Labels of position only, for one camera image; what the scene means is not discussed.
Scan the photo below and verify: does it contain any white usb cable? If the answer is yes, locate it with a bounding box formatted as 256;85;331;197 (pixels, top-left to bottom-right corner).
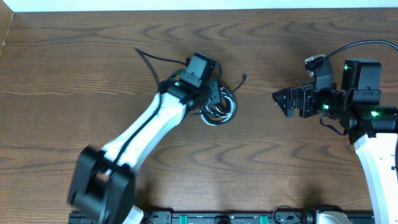
200;86;234;126

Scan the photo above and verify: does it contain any cardboard box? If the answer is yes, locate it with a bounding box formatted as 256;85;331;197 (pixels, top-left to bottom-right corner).
0;0;14;54

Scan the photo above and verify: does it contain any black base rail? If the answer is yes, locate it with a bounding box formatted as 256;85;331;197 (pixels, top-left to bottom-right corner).
68;205;376;224

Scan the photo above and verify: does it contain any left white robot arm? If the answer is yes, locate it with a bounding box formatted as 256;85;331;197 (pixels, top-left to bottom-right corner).
67;53;221;223

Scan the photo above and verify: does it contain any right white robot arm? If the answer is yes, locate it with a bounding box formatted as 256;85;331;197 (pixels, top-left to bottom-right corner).
272;55;397;223

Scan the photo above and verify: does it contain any thin black usb cable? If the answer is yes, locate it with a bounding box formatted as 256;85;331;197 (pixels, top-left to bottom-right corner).
188;72;248;126

